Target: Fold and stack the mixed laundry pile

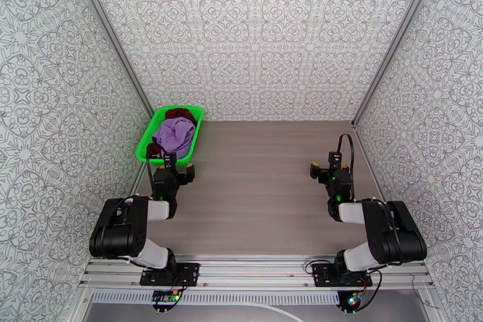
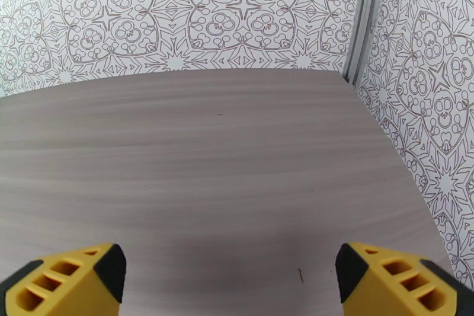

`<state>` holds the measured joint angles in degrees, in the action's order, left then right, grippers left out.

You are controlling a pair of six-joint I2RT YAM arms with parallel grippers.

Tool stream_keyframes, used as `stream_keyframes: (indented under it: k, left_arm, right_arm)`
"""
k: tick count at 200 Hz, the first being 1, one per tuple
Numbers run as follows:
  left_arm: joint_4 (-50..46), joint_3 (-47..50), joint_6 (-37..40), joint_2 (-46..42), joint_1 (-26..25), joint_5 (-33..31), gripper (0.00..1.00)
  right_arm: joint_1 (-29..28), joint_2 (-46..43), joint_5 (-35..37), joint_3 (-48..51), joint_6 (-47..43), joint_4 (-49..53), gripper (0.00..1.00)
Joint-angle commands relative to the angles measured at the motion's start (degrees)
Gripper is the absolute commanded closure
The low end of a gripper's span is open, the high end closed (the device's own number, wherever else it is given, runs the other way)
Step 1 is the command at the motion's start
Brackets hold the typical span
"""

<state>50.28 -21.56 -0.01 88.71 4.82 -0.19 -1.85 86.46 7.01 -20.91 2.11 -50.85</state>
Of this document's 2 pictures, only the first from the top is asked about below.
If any purple shirt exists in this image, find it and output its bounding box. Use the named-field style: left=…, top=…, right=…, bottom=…
left=152, top=117, right=197, bottom=159

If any dark red dotted garment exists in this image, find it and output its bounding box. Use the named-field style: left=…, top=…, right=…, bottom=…
left=145, top=107, right=198, bottom=161

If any green plastic mesh basket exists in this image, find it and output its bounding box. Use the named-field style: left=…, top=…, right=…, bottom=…
left=135, top=105, right=205, bottom=167

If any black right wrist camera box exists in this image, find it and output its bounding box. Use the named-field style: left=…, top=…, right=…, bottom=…
left=327, top=150, right=342, bottom=172

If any left aluminium table side rail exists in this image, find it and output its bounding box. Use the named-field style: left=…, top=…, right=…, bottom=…
left=128, top=160, right=153, bottom=199

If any aluminium table side rail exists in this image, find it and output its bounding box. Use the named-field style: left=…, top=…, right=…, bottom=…
left=128, top=160, right=153, bottom=199
left=351, top=122, right=384, bottom=201

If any right aluminium table side rail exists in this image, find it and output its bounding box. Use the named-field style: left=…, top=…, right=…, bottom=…
left=351, top=122, right=384, bottom=201

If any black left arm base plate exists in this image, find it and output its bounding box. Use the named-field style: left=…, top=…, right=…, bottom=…
left=139, top=262, right=201, bottom=288

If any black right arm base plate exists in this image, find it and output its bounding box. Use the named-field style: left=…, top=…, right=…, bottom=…
left=312, top=263, right=374, bottom=288

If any aluminium frame crossbeam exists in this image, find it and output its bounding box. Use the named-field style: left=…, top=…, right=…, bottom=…
left=78, top=254, right=435, bottom=292

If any thin black loose wire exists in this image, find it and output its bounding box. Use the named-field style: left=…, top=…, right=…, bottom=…
left=410, top=274, right=441, bottom=311

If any white slotted cable duct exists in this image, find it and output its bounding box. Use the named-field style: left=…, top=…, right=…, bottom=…
left=90, top=291, right=341, bottom=305

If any left aluminium corner post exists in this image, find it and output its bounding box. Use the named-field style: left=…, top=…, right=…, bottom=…
left=64, top=0, right=156, bottom=114

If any aluminium corner post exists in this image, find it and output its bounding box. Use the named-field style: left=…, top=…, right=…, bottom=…
left=351, top=0, right=443, bottom=129
left=64, top=0, right=156, bottom=114

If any right aluminium corner post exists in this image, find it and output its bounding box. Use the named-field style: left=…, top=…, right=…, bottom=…
left=351, top=0, right=443, bottom=129

